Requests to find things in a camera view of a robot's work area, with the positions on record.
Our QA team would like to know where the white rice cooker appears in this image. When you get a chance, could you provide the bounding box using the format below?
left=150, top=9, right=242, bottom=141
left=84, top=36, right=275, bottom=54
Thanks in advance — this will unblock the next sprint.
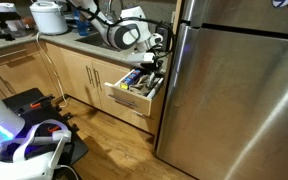
left=28, top=0, right=69, bottom=36

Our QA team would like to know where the white headset cable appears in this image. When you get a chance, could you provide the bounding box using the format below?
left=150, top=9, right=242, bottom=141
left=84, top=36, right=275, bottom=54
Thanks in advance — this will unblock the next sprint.
left=55, top=163, right=80, bottom=180

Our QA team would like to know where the black stand bracket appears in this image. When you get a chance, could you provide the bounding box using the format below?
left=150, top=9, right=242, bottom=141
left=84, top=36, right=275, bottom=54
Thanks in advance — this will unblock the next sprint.
left=0, top=11, right=22, bottom=42

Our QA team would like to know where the silver drawer bar handle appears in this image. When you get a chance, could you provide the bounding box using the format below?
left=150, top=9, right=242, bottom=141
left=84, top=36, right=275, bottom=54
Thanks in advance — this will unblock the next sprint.
left=107, top=93, right=140, bottom=110

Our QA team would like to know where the steel kitchen sink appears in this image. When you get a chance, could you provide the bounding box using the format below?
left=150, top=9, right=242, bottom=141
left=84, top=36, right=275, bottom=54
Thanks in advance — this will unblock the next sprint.
left=75, top=32, right=120, bottom=52

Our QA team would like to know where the blue dish soap bottle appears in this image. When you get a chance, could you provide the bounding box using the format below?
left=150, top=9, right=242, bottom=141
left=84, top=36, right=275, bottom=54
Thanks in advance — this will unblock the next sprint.
left=73, top=9, right=92, bottom=37

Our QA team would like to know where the chrome sink faucet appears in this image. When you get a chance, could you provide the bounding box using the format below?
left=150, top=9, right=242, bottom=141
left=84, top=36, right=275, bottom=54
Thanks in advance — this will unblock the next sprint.
left=107, top=0, right=125, bottom=21

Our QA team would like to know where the silver horizontal cabinet handle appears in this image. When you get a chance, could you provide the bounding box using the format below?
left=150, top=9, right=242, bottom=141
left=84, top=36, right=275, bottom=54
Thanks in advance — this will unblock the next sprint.
left=0, top=48, right=28, bottom=59

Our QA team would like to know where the grey metal utensils heap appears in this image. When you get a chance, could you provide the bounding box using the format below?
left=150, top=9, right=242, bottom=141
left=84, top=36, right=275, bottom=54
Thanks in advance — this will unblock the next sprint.
left=130, top=73, right=160, bottom=98

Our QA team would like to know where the silver slanted cabinet handle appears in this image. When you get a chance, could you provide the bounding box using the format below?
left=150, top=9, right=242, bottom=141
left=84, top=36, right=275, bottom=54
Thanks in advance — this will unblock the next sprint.
left=0, top=74, right=17, bottom=95

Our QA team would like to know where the black clamp orange tip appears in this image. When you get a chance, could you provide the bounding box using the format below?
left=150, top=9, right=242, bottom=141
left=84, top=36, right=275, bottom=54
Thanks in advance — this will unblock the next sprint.
left=19, top=94, right=57, bottom=116
left=46, top=113, right=80, bottom=134

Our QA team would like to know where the open wooden kitchen drawer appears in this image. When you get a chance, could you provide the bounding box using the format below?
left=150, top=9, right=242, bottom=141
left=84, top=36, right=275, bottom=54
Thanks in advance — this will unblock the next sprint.
left=103, top=67, right=166, bottom=118

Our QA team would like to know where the blue white fridge magnet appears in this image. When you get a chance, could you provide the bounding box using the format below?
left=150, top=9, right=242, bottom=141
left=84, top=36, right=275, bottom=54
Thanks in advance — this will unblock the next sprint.
left=272, top=0, right=288, bottom=8

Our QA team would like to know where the silver cabinet door handle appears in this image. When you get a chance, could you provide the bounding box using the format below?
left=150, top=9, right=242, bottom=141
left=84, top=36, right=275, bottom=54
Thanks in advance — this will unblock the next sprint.
left=93, top=68, right=103, bottom=92
left=85, top=65, right=95, bottom=88

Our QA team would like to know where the stainless steel refrigerator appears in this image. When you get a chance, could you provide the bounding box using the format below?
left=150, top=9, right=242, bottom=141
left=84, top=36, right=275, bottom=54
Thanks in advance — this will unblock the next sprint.
left=155, top=0, right=288, bottom=180

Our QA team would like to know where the blue cardboard box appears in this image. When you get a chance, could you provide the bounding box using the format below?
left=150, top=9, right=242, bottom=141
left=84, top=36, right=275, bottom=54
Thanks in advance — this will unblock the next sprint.
left=119, top=68, right=144, bottom=90

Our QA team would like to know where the white VR headset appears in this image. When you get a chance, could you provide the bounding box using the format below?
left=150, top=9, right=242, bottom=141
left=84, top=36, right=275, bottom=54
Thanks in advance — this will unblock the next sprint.
left=0, top=119, right=73, bottom=180

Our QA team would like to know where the white appliance power cable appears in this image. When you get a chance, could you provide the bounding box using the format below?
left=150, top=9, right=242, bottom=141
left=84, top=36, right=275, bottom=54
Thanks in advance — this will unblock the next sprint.
left=35, top=31, right=68, bottom=109

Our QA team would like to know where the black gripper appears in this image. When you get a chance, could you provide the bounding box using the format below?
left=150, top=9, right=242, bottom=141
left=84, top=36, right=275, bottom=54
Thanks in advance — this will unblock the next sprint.
left=147, top=59, right=166, bottom=78

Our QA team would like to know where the white plastic container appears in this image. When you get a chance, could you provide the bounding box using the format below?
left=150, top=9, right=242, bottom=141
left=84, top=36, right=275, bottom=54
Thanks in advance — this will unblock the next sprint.
left=0, top=2, right=27, bottom=33

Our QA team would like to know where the light wood cabinet door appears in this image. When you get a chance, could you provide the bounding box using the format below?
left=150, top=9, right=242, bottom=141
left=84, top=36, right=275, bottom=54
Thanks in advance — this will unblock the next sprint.
left=59, top=47, right=94, bottom=108
left=91, top=59, right=133, bottom=118

